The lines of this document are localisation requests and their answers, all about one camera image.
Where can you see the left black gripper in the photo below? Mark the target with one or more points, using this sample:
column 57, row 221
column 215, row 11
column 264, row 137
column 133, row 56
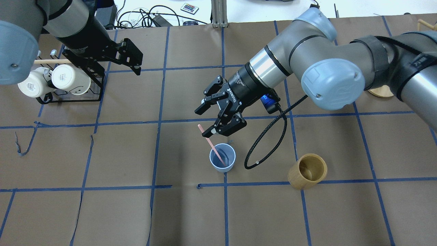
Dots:
column 88, row 38

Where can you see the blue-grey plastic cup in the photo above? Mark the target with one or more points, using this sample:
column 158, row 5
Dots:
column 226, row 158

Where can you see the black power adapter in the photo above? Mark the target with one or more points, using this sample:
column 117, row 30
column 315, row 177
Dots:
column 106, row 16

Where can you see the black wire mug rack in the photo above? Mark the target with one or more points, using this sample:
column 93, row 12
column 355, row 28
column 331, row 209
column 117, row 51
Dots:
column 88, row 65

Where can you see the remote control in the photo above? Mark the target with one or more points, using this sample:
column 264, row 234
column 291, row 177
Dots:
column 189, row 8

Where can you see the aluminium frame post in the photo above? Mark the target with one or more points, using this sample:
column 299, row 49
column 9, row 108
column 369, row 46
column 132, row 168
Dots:
column 219, row 14

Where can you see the bamboo chopstick holder cup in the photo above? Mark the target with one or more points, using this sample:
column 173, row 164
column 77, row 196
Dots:
column 309, row 170

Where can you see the wooden mug tree stand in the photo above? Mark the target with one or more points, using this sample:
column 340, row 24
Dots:
column 413, row 65

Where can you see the white mug on rack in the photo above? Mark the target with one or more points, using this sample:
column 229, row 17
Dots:
column 71, row 79

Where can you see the pink chopstick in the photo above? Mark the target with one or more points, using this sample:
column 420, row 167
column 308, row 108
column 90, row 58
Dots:
column 213, row 147

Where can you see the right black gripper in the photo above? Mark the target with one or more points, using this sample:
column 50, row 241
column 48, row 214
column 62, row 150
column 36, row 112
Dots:
column 246, row 86

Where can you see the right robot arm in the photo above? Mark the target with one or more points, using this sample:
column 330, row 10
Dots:
column 331, row 76

